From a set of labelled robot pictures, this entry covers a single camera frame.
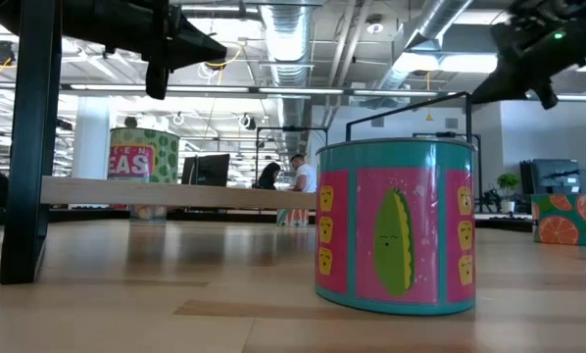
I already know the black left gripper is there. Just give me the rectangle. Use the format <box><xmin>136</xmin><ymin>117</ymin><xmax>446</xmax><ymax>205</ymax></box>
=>
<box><xmin>140</xmin><ymin>0</ymin><xmax>228</xmax><ymax>101</ymax></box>

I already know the teal pink corn can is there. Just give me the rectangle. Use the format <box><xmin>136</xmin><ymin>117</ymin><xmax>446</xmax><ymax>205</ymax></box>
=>
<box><xmin>315</xmin><ymin>137</ymin><xmax>477</xmax><ymax>316</ymax></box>

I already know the long ceiling light strip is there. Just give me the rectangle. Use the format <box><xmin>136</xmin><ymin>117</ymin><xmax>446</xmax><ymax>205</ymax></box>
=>
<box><xmin>60</xmin><ymin>83</ymin><xmax>464</xmax><ymax>98</ymax></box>

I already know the round ceiling sensor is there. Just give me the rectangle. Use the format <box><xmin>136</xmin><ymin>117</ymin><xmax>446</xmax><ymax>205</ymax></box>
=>
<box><xmin>365</xmin><ymin>14</ymin><xmax>385</xmax><ymax>35</ymax></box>

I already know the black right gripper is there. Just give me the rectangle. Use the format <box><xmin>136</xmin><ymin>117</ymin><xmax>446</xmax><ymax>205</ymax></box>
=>
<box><xmin>471</xmin><ymin>0</ymin><xmax>586</xmax><ymax>110</ymax></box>

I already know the silver ventilation duct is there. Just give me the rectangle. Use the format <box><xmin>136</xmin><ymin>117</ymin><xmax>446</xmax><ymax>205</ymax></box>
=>
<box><xmin>259</xmin><ymin>2</ymin><xmax>315</xmax><ymax>153</ymax></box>
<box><xmin>366</xmin><ymin>0</ymin><xmax>475</xmax><ymax>107</ymax></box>

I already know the small potted green plant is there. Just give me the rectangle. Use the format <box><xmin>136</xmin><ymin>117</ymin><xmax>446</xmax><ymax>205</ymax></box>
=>
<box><xmin>497</xmin><ymin>172</ymin><xmax>521</xmax><ymax>215</ymax></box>

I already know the person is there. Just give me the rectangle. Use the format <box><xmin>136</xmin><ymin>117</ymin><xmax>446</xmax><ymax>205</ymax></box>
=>
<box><xmin>289</xmin><ymin>153</ymin><xmax>318</xmax><ymax>194</ymax></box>
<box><xmin>257</xmin><ymin>161</ymin><xmax>282</xmax><ymax>191</ymax></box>

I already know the tall green peas can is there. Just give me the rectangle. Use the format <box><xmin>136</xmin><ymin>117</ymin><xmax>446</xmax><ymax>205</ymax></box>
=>
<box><xmin>107</xmin><ymin>126</ymin><xmax>180</xmax><ymax>221</ymax></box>

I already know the white building column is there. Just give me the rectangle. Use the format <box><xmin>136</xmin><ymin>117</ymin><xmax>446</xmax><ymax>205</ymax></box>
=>
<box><xmin>71</xmin><ymin>95</ymin><xmax>112</xmax><ymax>180</ymax></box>

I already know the rectangular ceiling light panel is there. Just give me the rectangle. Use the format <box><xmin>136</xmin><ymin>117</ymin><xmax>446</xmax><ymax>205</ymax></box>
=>
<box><xmin>393</xmin><ymin>51</ymin><xmax>499</xmax><ymax>75</ymax></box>

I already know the black computer monitor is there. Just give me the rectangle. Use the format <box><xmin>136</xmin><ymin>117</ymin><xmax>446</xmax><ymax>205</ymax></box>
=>
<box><xmin>180</xmin><ymin>153</ymin><xmax>231</xmax><ymax>187</ymax></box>
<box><xmin>519</xmin><ymin>158</ymin><xmax>582</xmax><ymax>196</ymax></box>

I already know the black aluminium table frame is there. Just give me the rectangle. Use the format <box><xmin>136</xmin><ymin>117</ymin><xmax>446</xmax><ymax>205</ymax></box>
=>
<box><xmin>47</xmin><ymin>208</ymin><xmax>534</xmax><ymax>232</ymax></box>

